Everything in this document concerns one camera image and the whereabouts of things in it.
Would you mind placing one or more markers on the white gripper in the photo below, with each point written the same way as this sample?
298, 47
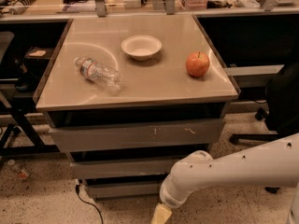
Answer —
172, 196

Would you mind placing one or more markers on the grey bottom drawer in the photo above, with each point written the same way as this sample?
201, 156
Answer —
149, 185

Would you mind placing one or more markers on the grey drawer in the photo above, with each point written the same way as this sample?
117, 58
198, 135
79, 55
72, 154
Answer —
136, 135
149, 185
124, 167

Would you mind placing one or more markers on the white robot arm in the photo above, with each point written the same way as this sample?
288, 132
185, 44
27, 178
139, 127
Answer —
274, 165

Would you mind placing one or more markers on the grey middle drawer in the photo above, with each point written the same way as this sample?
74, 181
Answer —
124, 167

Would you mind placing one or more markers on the grey top drawer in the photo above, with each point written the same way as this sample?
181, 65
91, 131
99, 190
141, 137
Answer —
136, 135

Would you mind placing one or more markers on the grey three-drawer cabinet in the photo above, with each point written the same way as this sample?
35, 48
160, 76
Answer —
157, 90

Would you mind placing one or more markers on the small bottle on floor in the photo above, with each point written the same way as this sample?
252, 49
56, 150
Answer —
18, 170

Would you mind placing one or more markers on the red apple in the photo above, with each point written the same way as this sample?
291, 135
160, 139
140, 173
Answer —
197, 64

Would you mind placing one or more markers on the black office chair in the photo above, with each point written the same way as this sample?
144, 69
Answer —
282, 97

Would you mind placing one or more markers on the clear plastic water bottle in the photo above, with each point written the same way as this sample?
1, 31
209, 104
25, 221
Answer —
106, 77

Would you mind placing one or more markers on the black left side chair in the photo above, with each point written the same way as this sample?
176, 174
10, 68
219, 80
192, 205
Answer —
18, 112

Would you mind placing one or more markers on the white paper bowl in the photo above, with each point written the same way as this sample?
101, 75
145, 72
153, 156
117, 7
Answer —
141, 47

